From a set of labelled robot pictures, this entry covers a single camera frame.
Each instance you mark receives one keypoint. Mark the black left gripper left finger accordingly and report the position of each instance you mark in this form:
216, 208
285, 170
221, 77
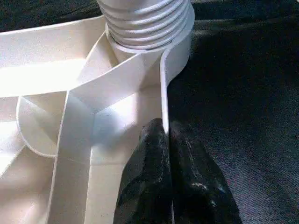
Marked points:
149, 177

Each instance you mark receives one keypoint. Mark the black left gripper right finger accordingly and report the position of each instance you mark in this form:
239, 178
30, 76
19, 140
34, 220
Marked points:
198, 186

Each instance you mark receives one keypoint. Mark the white plastic table top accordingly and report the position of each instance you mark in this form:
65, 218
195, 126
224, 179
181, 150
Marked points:
70, 116

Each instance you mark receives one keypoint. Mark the white plastic table leg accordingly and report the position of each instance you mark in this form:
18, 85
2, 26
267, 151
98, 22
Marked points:
144, 23

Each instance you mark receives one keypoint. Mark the black mat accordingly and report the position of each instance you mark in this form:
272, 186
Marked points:
245, 116

